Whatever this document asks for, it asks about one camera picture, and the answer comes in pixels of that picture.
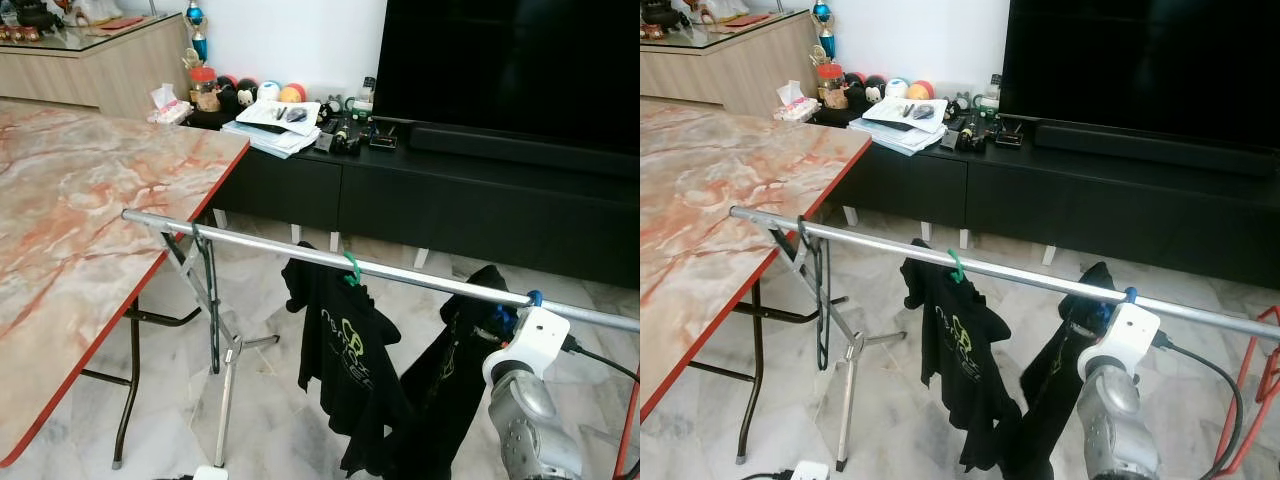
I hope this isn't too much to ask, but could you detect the blue plastic hanger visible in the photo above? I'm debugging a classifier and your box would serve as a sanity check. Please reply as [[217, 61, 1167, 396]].
[[493, 289, 545, 337], [1093, 286, 1142, 329]]

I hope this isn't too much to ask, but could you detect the large black television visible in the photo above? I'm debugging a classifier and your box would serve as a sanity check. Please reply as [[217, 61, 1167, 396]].
[[998, 0, 1280, 151], [372, 0, 641, 156]]

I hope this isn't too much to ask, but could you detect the navy shirt orange collar lining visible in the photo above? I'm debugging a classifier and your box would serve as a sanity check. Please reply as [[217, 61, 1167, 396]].
[[995, 262, 1119, 480], [385, 264, 516, 480]]

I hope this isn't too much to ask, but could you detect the pink tissue box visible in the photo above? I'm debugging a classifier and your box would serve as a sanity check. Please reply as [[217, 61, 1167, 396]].
[[148, 84, 193, 126], [773, 80, 819, 123]]

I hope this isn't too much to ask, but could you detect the pale paper stack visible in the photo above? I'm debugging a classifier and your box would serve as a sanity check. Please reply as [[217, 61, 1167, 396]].
[[220, 120, 319, 161], [848, 118, 946, 158]]

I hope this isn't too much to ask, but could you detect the marble top red-edged table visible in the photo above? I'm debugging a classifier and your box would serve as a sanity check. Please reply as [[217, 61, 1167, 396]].
[[0, 98, 251, 471], [640, 98, 874, 466]]

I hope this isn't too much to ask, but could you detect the silver rack leg frame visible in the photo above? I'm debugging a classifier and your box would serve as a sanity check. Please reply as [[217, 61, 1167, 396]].
[[155, 228, 281, 469], [765, 225, 906, 471]]

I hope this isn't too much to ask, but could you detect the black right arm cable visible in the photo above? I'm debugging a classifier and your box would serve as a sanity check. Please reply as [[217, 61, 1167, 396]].
[[1150, 332, 1246, 480], [562, 338, 641, 383]]

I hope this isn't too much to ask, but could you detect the light wood sideboard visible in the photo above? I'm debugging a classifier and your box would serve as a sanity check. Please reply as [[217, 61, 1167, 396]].
[[640, 10, 821, 116], [0, 12, 193, 121]]

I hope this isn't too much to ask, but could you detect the long black tv cabinet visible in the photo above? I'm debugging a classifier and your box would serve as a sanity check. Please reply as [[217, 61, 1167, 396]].
[[808, 105, 1280, 291], [185, 108, 641, 291]]

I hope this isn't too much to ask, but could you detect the red lidded glass jar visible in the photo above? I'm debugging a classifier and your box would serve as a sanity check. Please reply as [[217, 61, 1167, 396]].
[[816, 62, 847, 109], [190, 66, 221, 113]]

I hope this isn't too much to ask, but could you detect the white open booklet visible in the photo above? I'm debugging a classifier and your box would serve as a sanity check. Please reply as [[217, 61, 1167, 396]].
[[234, 100, 323, 138], [862, 96, 949, 135]]

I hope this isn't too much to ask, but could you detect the blue gold trophy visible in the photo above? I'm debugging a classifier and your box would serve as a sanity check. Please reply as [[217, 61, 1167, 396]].
[[183, 0, 211, 71], [810, 0, 839, 66]]

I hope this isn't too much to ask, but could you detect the red plastic hanger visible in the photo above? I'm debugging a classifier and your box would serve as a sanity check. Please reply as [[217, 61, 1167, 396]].
[[1212, 305, 1280, 480], [612, 378, 641, 480]]

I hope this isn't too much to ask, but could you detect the silver metal clothes rail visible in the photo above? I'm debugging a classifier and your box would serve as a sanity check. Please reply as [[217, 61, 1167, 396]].
[[729, 204, 1280, 343], [121, 208, 641, 334]]

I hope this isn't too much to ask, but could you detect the black soundbar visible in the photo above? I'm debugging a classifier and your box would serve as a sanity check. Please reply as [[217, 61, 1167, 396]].
[[408, 124, 641, 181], [1033, 122, 1279, 179]]

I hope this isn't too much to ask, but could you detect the dark green plastic hanger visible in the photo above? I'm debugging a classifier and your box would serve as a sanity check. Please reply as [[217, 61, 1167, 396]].
[[797, 217, 833, 371], [190, 225, 221, 373]]

